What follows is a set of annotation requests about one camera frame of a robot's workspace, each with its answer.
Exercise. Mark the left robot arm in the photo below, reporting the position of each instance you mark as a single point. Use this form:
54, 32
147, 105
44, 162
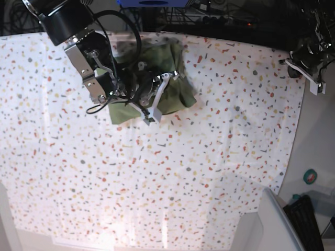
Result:
316, 42

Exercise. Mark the green t-shirt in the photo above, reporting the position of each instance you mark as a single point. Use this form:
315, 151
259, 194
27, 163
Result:
168, 57

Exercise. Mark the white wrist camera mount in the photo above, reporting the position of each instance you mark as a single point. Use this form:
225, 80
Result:
316, 83
157, 99

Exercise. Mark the terrazzo pattern table cloth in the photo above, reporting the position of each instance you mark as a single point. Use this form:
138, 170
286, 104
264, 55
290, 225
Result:
181, 184

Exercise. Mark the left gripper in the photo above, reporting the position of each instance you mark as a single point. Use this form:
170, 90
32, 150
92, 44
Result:
309, 58

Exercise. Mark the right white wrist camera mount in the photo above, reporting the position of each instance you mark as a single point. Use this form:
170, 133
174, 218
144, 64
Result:
157, 99

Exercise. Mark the black keyboard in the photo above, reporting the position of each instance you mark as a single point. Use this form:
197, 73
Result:
302, 217

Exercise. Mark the grey plastic bin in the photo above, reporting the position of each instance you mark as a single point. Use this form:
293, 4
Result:
278, 232

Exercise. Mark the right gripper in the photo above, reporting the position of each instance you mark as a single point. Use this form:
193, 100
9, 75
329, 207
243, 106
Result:
137, 87

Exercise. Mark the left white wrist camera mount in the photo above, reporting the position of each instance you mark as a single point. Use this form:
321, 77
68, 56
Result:
316, 83

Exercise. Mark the green tape roll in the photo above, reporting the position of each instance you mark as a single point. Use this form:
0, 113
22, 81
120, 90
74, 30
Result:
310, 176

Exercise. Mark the blue box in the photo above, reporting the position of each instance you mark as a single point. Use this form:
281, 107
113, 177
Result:
155, 3

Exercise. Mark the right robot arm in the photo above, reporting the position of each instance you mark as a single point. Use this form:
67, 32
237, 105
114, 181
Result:
90, 52

